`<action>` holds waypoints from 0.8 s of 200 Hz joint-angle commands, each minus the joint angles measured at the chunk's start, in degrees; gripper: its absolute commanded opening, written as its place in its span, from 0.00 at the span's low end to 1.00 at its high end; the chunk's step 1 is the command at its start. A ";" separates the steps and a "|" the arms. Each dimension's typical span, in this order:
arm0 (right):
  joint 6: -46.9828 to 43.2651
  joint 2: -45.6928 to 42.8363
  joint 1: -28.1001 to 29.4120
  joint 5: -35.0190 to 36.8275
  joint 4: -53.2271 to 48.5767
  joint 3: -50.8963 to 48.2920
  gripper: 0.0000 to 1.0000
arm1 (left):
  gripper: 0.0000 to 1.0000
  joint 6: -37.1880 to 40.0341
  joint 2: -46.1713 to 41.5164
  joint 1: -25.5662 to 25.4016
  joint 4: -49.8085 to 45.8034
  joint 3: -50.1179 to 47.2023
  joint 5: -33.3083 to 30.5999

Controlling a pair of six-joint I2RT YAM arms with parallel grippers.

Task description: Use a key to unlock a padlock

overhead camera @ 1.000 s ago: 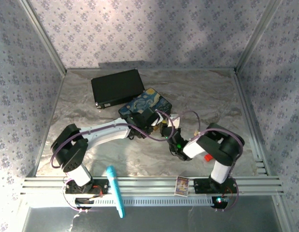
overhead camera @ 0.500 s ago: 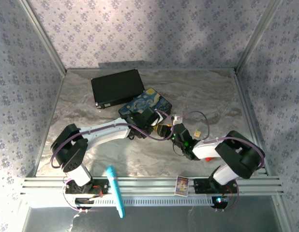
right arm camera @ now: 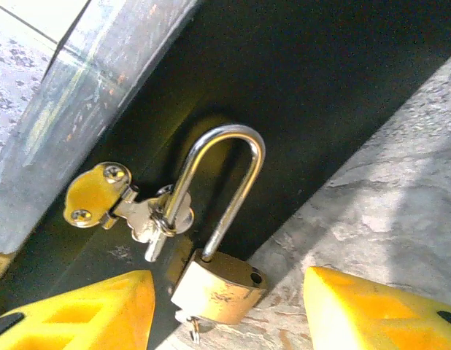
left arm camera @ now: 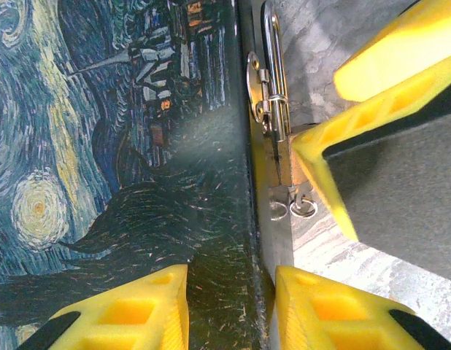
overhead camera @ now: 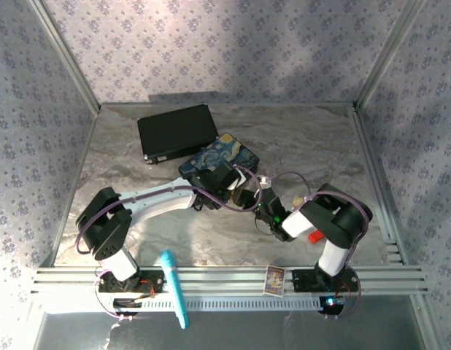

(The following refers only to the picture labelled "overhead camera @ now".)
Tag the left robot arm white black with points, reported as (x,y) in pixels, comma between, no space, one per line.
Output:
(156,202)

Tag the aluminium frame post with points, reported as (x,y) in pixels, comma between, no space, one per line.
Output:
(66,58)
(388,54)

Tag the aluminium side rail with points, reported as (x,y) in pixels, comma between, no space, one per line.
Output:
(74,175)
(375,171)

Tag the black rectangular case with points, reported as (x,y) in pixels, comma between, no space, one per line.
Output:
(174,133)

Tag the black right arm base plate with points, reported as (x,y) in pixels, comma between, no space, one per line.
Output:
(305,282)

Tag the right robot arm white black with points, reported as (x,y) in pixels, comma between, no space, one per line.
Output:
(342,218)

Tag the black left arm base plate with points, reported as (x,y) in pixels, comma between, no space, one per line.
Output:
(149,286)

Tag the small picture card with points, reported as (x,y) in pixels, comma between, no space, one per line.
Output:
(273,281)

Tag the starry night print box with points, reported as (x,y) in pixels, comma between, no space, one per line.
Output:
(220,153)

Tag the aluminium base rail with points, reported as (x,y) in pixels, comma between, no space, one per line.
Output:
(225,279)

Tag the turquoise marker pen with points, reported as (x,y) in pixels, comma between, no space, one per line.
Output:
(174,284)

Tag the small red plastic object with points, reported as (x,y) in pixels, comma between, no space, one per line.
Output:
(315,237)

